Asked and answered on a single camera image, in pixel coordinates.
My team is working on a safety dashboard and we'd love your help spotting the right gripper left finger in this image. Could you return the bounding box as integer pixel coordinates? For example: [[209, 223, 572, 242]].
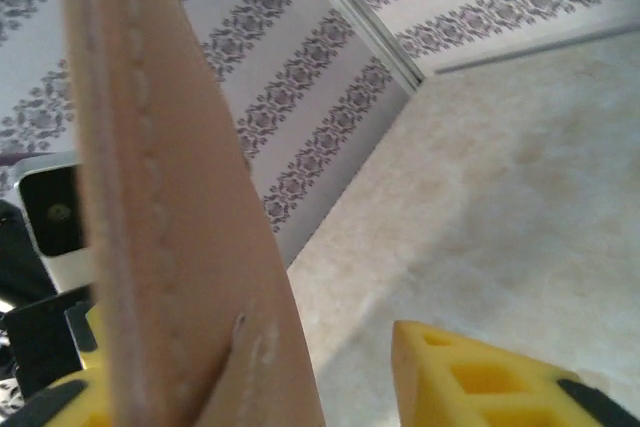
[[19, 302, 116, 427]]

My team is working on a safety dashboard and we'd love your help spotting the thin aluminium wall rail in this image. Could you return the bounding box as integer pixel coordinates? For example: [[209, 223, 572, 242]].
[[433, 20, 640, 76]]

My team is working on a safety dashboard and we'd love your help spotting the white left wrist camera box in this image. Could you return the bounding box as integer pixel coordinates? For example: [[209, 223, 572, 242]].
[[13, 150, 99, 294]]

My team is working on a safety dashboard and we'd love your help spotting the aluminium frame post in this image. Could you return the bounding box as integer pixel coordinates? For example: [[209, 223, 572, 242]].
[[289, 0, 426, 96]]

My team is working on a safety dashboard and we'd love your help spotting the brown leather card holder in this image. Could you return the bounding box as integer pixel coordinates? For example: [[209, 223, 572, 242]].
[[55, 0, 329, 427]]

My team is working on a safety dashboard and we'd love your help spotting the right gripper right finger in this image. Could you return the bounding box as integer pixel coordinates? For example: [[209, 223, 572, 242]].
[[391, 319, 640, 427]]

